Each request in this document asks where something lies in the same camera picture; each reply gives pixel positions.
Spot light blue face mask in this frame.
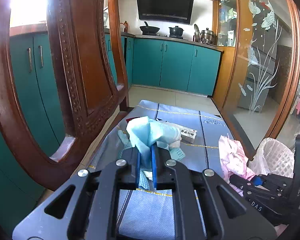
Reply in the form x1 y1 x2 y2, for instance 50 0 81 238
117 116 185 190

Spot pink plastic bag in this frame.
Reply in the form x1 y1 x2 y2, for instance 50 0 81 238
218 135 255 197

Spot white blue medicine box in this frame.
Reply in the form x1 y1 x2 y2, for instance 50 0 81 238
160 120 197 144

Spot white lattice trash basket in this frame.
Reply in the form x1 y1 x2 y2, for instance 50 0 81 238
248 138 294 178

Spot teal kitchen cabinets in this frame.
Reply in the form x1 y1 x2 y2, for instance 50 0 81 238
0 33 220 234

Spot blue quilted cloth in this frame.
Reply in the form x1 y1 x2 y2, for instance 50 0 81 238
88 100 230 239

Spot carved wooden chair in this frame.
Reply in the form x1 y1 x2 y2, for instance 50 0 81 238
0 0 128 191

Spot etched glass sliding door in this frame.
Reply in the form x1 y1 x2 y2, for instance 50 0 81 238
230 0 300 147

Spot black cooking pot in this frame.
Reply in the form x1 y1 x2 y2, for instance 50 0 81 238
169 26 184 39

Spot black wok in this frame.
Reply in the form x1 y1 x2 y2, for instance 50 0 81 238
140 21 160 36

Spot steel pot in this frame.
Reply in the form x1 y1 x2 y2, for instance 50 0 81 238
199 28 216 45

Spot black range hood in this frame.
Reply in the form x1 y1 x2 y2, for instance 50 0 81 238
137 0 194 24

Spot wooden glass display cabinet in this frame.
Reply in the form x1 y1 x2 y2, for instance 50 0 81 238
212 0 237 109

